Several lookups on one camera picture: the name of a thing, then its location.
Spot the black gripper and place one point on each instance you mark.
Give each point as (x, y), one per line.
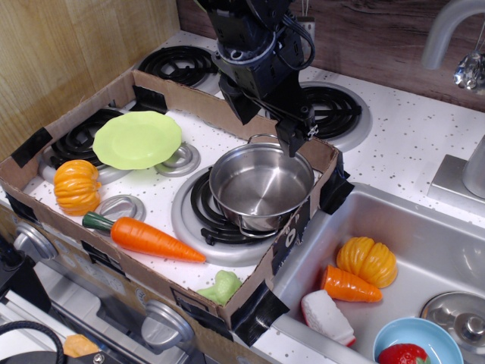
(263, 73)

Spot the orange toy carrot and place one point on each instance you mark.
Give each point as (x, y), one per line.
(140, 237)

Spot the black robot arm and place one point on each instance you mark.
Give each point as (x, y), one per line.
(231, 18)

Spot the orange carrot half in sink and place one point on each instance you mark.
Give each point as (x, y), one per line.
(345, 286)

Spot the light green plastic plate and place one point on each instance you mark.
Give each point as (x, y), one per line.
(137, 140)

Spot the black back right burner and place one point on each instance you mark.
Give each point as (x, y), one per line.
(342, 116)

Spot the black burner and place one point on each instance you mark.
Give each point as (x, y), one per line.
(184, 64)
(77, 144)
(197, 221)
(342, 116)

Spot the stainless steel pot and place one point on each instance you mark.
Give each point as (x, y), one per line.
(257, 187)

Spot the silver stove knob middle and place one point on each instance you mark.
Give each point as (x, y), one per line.
(184, 161)

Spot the silver stove knob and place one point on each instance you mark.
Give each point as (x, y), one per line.
(184, 161)
(119, 206)

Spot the black front right burner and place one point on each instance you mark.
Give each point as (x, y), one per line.
(197, 221)

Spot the black back left burner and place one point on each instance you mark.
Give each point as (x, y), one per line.
(184, 64)

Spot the orange toy pumpkin in sink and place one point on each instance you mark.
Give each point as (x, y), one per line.
(372, 262)

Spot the brown cardboard fence box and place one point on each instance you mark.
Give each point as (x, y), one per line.
(254, 307)

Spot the green toy vegetable piece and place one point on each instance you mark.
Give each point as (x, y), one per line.
(226, 283)

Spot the silver sink basin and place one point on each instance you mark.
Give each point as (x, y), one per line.
(435, 254)

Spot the white red toy cheese wedge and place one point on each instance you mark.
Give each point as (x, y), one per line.
(323, 316)

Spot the silver stove knob front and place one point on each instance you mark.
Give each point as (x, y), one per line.
(119, 206)

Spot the black front left burner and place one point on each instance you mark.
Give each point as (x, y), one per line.
(77, 144)

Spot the orange toy pumpkin in box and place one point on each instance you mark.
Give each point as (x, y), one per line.
(76, 187)

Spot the silver oven knob right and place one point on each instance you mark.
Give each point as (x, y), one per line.
(163, 327)

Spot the silver oven knob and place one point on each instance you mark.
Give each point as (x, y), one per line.
(33, 243)
(163, 327)

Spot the red toy strawberry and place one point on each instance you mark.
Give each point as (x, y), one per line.
(403, 354)

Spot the silver pot lid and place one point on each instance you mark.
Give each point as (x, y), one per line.
(461, 314)

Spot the light blue bowl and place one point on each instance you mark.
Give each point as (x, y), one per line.
(437, 343)

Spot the silver oven knob left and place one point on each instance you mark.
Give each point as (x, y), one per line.
(33, 243)

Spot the orange toy piece bottom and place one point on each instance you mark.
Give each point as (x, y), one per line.
(78, 345)

